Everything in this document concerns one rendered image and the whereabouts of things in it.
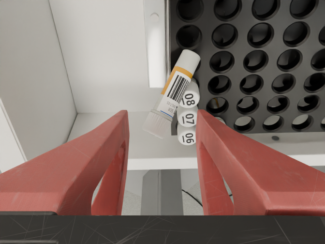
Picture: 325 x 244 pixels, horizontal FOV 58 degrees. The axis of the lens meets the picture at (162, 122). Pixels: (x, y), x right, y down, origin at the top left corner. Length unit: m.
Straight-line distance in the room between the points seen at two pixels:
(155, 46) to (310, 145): 0.13
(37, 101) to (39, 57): 0.03
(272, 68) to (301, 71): 0.02
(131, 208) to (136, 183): 0.26
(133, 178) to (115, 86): 1.29
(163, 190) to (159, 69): 1.09
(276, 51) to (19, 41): 0.14
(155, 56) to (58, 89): 0.07
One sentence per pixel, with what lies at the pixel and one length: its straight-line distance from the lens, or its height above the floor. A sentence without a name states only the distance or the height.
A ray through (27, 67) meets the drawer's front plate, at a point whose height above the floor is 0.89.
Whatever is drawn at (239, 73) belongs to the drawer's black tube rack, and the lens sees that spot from 0.17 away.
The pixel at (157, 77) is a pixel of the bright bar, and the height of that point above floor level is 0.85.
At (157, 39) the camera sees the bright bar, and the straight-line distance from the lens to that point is 0.21.
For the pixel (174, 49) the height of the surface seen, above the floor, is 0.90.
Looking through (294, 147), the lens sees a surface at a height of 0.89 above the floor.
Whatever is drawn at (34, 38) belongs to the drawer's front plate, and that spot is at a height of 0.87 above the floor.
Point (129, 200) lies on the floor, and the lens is 1.72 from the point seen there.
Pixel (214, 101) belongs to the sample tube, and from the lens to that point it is 0.20.
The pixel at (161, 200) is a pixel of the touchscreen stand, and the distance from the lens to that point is 1.25.
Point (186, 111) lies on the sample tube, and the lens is 0.16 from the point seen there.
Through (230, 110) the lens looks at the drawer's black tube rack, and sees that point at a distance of 0.18.
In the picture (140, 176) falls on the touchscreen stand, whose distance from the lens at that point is 1.50.
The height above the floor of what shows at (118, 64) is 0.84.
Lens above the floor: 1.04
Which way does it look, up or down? 53 degrees down
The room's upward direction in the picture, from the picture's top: 179 degrees clockwise
